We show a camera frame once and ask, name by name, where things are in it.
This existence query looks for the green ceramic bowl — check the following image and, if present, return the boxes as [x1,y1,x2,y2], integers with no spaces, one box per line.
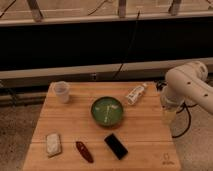
[91,96,124,127]

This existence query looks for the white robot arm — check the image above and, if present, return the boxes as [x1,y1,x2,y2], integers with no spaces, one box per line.
[160,61,213,125]

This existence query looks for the clear plastic bottle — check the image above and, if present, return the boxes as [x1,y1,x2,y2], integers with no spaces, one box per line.
[126,83,148,105]

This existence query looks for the translucent plastic cup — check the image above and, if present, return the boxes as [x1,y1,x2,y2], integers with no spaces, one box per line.
[53,81,70,103]

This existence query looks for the black smartphone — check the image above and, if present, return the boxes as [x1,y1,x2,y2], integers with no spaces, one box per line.
[104,134,128,160]

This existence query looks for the white sponge block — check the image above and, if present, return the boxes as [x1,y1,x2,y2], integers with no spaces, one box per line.
[46,133,62,157]

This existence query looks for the metal window frame rail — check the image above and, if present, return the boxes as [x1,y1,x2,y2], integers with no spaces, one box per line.
[0,57,213,81]

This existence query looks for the black floor cable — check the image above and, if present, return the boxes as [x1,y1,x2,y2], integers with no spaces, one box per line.
[155,80,198,139]

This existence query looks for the black hanging cable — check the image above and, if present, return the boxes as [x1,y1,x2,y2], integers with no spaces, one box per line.
[111,9,141,81]

